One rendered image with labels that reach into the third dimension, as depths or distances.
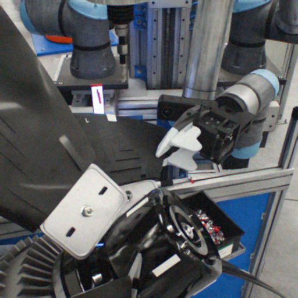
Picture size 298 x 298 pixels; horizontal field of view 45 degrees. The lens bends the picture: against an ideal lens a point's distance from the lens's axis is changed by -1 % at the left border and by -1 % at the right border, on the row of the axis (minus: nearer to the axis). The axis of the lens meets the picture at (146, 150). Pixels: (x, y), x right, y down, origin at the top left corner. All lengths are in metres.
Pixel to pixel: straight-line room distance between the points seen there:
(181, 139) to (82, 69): 0.63
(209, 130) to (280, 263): 1.45
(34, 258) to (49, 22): 0.83
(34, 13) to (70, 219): 0.87
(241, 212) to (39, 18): 0.85
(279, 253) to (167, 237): 1.70
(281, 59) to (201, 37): 2.01
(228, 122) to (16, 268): 0.41
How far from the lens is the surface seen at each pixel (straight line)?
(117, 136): 0.62
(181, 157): 0.62
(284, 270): 1.99
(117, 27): 0.37
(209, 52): 0.81
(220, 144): 0.62
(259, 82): 0.77
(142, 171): 0.53
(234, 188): 1.08
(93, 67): 1.15
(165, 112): 0.69
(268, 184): 1.13
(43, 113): 0.39
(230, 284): 1.52
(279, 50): 2.75
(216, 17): 0.81
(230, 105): 0.70
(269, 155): 2.66
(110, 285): 0.26
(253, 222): 1.26
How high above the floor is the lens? 1.54
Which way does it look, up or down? 37 degrees down
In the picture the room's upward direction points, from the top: straight up
